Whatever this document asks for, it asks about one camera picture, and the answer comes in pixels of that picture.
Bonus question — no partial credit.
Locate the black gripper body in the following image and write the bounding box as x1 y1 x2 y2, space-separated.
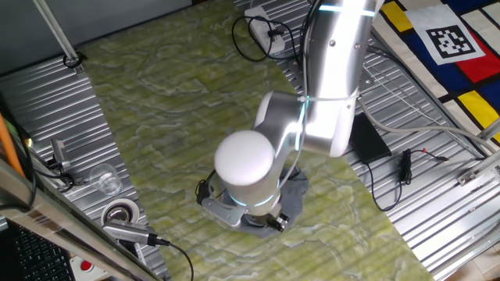
248 212 277 229

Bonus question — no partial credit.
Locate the dark grey cloth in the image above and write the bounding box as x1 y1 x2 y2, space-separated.
234 166 309 239

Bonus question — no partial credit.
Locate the coloured block pattern cloth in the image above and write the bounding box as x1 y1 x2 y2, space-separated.
369 0 500 145

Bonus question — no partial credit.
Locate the black power adapter brick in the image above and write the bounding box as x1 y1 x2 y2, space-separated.
348 112 393 165

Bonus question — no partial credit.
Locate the green marble pattern mat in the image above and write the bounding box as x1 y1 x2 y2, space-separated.
80 0 437 281

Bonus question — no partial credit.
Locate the clear plastic cup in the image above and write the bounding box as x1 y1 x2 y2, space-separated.
88 162 124 197

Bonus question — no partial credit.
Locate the grey box with red button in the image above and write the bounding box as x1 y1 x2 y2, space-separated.
69 255 110 281

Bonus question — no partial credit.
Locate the white power strip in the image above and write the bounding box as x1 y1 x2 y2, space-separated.
244 5 286 55

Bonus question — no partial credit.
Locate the black keyboard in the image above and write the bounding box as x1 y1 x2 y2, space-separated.
7 222 77 281

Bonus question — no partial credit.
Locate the white fiducial marker sheet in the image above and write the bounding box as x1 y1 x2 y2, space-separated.
404 3 486 66

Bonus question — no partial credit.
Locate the orange pole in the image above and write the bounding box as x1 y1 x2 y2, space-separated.
0 112 25 179

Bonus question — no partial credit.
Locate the thin metal pole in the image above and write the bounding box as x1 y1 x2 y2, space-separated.
33 0 85 75

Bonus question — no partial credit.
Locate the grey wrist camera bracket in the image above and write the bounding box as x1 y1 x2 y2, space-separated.
201 197 247 229

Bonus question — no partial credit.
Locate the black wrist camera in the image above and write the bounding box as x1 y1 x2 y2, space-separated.
195 177 216 206

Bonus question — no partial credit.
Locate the black camera cable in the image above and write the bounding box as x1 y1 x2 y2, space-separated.
150 233 195 281

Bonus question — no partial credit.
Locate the black bundled cable, red wire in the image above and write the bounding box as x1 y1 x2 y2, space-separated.
366 147 450 212

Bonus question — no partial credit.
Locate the silver ribbed camera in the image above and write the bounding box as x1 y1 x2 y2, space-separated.
102 219 153 246

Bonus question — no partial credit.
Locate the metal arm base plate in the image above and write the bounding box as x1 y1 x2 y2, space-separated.
284 58 374 94

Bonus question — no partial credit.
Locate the thick grey cable, metal connector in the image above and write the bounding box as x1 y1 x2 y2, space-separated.
357 99 500 153

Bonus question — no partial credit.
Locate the black looped cord with plug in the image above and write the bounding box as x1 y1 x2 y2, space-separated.
231 15 300 62

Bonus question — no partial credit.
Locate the shiny metal frame bar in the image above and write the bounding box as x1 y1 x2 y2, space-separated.
0 158 163 281

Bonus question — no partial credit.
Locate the aluminium frame profile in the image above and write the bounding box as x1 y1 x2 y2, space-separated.
456 116 500 187

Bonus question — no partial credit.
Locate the small silver camera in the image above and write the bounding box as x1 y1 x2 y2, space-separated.
45 138 75 173

